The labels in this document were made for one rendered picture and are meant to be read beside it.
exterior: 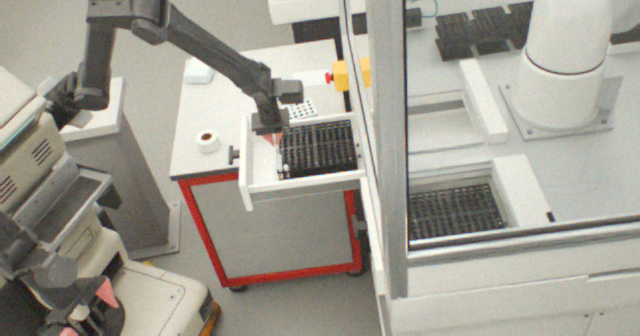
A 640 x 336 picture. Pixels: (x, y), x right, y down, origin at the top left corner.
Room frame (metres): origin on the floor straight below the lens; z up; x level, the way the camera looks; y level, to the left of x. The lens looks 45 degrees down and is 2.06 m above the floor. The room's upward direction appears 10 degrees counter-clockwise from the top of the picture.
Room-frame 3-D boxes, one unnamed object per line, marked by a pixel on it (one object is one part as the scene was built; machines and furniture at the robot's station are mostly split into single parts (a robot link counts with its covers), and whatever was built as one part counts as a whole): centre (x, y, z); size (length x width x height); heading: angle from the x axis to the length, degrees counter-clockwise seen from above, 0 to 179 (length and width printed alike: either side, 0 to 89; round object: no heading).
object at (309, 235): (1.64, 0.17, 0.38); 0.62 x 0.58 x 0.76; 178
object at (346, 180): (1.22, 0.00, 0.86); 0.40 x 0.26 x 0.06; 87
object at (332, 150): (1.22, 0.00, 0.87); 0.22 x 0.18 x 0.06; 87
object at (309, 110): (1.50, 0.05, 0.78); 0.12 x 0.08 x 0.04; 100
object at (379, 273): (0.90, -0.10, 0.87); 0.29 x 0.02 x 0.11; 178
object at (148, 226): (1.78, 0.82, 0.38); 0.30 x 0.30 x 0.76; 1
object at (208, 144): (1.45, 0.35, 0.78); 0.07 x 0.07 x 0.04
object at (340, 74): (1.54, -0.11, 0.88); 0.07 x 0.05 x 0.07; 178
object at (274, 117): (1.20, 0.11, 1.06); 0.10 x 0.07 x 0.07; 87
